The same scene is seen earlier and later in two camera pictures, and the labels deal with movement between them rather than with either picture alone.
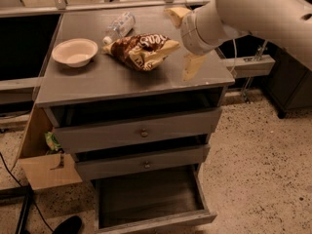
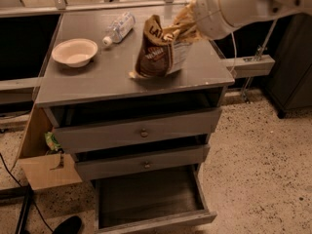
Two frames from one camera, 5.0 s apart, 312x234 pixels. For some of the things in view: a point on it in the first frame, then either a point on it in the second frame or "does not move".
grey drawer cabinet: x=113 y=85 does not move
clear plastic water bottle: x=120 y=27 does not move
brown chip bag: x=141 y=51 -> x=158 y=57
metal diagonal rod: x=249 y=83 does not move
